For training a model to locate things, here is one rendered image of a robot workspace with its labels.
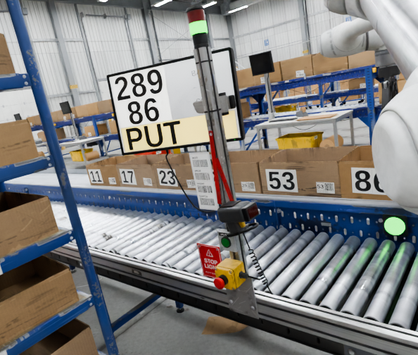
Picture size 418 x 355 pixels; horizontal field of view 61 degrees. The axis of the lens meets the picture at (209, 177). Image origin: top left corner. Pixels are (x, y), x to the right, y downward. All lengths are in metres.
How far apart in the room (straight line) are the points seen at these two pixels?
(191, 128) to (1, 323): 0.78
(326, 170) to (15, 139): 1.18
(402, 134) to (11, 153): 0.82
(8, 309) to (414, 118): 0.92
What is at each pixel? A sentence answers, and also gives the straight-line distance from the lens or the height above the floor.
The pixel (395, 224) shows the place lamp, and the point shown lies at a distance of 1.51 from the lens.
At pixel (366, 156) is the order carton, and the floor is 1.00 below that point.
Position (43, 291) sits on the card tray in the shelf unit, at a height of 1.01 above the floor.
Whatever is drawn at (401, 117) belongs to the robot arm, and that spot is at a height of 1.37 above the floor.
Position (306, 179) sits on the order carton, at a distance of 1.65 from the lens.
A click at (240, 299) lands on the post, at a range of 1.28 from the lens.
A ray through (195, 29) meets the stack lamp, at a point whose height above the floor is 1.60.
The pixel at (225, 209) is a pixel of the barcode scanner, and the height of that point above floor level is 1.08.
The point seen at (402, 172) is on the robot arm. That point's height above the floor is 1.32.
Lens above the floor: 1.42
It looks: 13 degrees down
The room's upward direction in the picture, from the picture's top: 11 degrees counter-clockwise
